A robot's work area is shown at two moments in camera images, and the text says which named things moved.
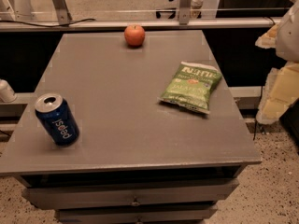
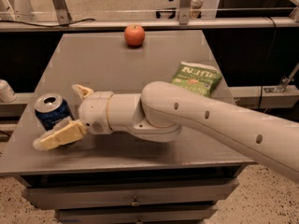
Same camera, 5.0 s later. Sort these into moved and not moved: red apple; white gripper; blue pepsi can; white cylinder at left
Moved: white gripper
Not moved: red apple; blue pepsi can; white cylinder at left
